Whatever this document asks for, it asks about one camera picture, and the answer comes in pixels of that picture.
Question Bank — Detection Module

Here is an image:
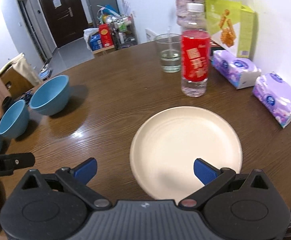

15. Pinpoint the wire storage rack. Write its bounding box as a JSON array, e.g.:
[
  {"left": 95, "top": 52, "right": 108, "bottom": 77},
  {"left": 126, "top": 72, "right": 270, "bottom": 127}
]
[{"left": 110, "top": 15, "right": 138, "bottom": 50}]

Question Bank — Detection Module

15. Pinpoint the red carton box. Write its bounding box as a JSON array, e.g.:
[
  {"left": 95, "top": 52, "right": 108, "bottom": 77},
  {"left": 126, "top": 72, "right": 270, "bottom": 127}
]
[{"left": 98, "top": 24, "right": 114, "bottom": 48}]

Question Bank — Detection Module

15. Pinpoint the blue carton box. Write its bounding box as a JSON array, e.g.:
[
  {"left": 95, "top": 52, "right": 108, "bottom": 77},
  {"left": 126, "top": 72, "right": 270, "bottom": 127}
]
[{"left": 89, "top": 33, "right": 103, "bottom": 51}]

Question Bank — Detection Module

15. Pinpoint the purple tissue pack far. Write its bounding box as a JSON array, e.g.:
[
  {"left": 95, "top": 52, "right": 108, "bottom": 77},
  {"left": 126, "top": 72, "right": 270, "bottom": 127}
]
[{"left": 212, "top": 50, "right": 261, "bottom": 89}]

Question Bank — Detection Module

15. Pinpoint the red label water bottle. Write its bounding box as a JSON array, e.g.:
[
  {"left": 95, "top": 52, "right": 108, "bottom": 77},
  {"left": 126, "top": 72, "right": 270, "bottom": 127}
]
[{"left": 181, "top": 3, "right": 210, "bottom": 98}]

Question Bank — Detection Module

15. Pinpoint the purple tissue pack near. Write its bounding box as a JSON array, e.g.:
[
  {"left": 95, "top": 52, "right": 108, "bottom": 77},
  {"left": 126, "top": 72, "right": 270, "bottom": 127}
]
[{"left": 252, "top": 72, "right": 291, "bottom": 128}]

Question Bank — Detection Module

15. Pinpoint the purple tissue pack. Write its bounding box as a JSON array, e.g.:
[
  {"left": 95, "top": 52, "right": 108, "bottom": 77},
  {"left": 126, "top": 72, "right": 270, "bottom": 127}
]
[
  {"left": 252, "top": 72, "right": 291, "bottom": 128},
  {"left": 212, "top": 50, "right": 261, "bottom": 89}
]

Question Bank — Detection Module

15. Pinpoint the blue lanyard bundle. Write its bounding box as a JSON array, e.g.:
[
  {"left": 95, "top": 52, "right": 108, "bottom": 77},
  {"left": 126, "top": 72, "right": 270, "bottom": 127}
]
[{"left": 20, "top": 90, "right": 34, "bottom": 103}]

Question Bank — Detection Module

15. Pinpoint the flower vase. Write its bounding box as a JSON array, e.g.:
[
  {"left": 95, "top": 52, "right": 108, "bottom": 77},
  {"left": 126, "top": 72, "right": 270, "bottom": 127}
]
[{"left": 174, "top": 0, "right": 208, "bottom": 27}]

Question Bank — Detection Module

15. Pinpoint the dark entrance door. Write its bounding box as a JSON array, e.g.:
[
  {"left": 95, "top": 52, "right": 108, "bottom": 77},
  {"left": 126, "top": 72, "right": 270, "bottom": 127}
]
[{"left": 39, "top": 0, "right": 88, "bottom": 48}]

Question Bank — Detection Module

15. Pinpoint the drinking glass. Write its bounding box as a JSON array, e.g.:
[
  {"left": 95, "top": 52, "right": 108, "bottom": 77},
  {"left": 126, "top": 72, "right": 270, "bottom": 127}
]
[{"left": 154, "top": 34, "right": 181, "bottom": 73}]

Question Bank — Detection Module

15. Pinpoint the black cup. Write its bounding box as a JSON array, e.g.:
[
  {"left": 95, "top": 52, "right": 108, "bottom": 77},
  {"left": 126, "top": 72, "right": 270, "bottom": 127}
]
[{"left": 1, "top": 96, "right": 14, "bottom": 113}]

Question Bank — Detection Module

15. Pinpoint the green snack box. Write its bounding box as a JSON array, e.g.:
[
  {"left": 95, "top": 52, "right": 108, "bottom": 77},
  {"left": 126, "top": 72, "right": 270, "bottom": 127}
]
[{"left": 205, "top": 0, "right": 255, "bottom": 58}]

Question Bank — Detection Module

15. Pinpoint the beige cloth on chair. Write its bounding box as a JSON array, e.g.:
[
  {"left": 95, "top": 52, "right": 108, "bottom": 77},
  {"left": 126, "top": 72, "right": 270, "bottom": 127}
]
[{"left": 0, "top": 53, "right": 43, "bottom": 87}]

